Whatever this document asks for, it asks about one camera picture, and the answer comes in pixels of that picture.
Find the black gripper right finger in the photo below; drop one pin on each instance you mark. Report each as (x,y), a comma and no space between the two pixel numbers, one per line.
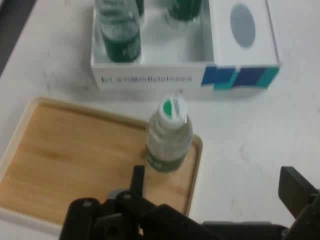
(300,190)

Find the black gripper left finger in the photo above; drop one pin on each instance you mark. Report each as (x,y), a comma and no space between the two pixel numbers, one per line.
(136,180)

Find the green label water bottle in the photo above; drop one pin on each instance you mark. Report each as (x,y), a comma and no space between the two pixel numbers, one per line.
(167,145)
(122,47)
(185,10)

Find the wooden tray with cream rim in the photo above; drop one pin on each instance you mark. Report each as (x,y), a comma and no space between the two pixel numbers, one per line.
(75,162)

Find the white and blue cardboard box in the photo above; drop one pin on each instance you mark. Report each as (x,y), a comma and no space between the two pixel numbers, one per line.
(150,80)

